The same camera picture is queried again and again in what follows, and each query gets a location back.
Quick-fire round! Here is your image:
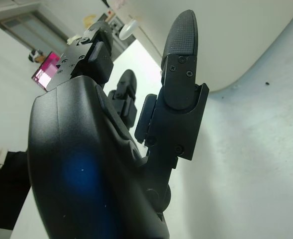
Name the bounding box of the cream white two-slot toaster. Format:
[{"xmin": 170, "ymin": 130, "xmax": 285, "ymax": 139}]
[{"xmin": 103, "ymin": 0, "xmax": 293, "ymax": 94}]

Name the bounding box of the white toaster lever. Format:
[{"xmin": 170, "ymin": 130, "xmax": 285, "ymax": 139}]
[{"xmin": 118, "ymin": 19, "xmax": 139, "ymax": 40}]

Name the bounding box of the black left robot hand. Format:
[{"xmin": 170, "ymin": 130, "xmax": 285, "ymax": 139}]
[{"xmin": 26, "ymin": 9, "xmax": 210, "ymax": 239}]

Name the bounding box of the pink lit screen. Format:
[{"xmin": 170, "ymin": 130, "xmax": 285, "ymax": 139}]
[{"xmin": 31, "ymin": 51, "xmax": 62, "ymax": 88}]

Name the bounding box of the person in beige and black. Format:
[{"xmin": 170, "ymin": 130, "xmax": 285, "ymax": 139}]
[{"xmin": 0, "ymin": 143, "xmax": 35, "ymax": 225}]

